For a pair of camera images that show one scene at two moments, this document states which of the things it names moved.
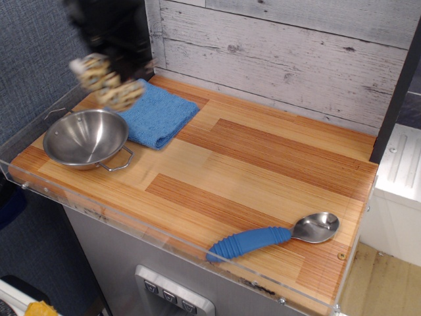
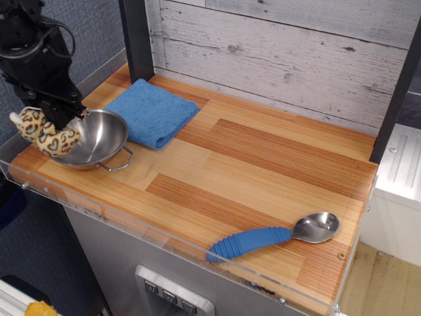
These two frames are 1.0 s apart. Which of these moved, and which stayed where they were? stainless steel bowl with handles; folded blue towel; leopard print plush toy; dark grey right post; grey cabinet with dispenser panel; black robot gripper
Moved: leopard print plush toy; black robot gripper
Stayed: grey cabinet with dispenser panel; folded blue towel; stainless steel bowl with handles; dark grey right post
